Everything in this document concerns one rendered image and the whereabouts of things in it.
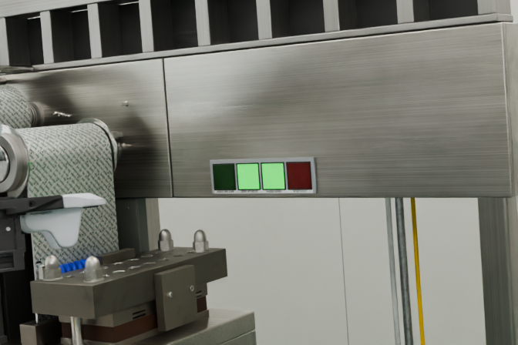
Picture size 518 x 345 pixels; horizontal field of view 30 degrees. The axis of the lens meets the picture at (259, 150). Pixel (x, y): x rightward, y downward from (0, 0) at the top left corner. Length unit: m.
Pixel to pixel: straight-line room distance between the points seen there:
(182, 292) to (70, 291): 0.24
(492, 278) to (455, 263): 2.43
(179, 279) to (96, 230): 0.24
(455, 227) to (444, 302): 0.34
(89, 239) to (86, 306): 0.28
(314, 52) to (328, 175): 0.24
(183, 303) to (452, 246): 2.54
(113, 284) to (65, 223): 0.70
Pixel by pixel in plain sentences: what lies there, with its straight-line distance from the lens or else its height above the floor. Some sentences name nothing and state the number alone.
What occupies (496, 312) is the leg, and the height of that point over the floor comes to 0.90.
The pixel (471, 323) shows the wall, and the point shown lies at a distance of 4.37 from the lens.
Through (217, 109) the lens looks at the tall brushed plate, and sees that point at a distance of 1.98.
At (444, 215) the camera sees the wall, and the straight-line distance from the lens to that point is 4.32.
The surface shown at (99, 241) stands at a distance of 2.04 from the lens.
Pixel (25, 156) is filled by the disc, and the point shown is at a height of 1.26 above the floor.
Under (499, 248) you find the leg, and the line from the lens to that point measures 1.89.
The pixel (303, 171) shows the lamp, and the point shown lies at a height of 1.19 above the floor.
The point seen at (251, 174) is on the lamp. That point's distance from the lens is 1.93.
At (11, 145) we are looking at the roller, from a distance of 1.90.
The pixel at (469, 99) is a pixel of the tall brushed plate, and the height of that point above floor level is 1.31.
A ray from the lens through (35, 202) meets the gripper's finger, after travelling 1.08.
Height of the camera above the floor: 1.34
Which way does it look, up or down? 3 degrees down
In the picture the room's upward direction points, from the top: 4 degrees counter-clockwise
